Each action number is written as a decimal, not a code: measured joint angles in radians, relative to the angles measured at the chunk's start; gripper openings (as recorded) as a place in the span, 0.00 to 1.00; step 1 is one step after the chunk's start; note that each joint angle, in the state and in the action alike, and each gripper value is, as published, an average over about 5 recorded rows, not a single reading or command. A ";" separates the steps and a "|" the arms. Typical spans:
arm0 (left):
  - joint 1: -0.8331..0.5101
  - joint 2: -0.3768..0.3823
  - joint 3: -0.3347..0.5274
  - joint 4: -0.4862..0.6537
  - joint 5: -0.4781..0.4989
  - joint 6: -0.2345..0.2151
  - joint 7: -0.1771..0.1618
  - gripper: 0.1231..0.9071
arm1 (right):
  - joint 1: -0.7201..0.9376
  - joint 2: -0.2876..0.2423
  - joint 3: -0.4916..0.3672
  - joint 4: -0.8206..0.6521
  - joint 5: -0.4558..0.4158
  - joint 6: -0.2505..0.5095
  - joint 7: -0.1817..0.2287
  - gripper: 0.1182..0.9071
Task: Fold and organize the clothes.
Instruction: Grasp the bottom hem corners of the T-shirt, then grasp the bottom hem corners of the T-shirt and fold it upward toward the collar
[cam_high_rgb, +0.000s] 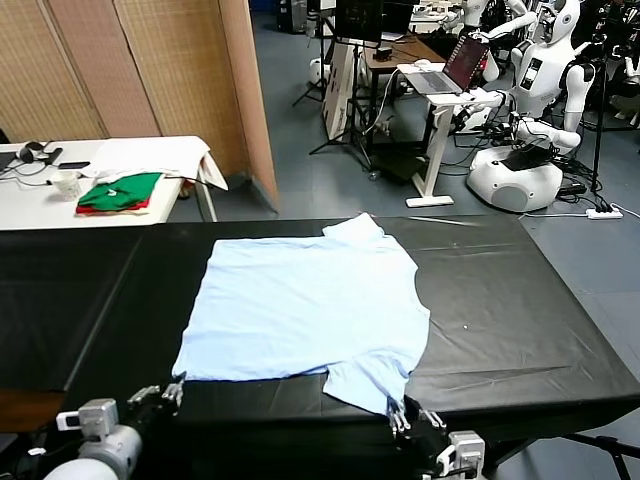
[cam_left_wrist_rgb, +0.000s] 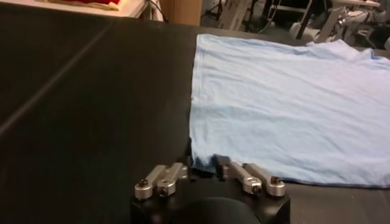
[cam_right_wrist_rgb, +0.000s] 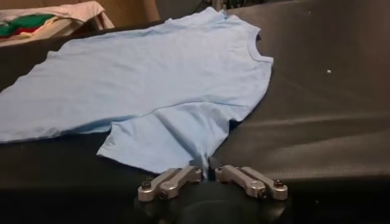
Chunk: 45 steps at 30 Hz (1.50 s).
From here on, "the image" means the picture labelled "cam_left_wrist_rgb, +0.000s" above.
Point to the light blue t-shirt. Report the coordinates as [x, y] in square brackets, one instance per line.
[274, 106]

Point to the wooden folding screen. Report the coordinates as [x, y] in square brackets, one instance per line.
[182, 12]

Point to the red folded shirt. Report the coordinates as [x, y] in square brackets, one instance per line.
[97, 1]

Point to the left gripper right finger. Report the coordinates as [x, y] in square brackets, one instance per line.
[250, 179]

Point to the white side table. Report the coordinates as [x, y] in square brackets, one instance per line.
[128, 9]

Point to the white humanoid robot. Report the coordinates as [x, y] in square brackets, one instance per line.
[356, 18]

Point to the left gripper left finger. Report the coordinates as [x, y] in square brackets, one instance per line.
[164, 178]

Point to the beige folded garment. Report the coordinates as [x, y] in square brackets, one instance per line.
[103, 6]

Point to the white leaning board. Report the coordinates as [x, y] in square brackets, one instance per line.
[233, 15]

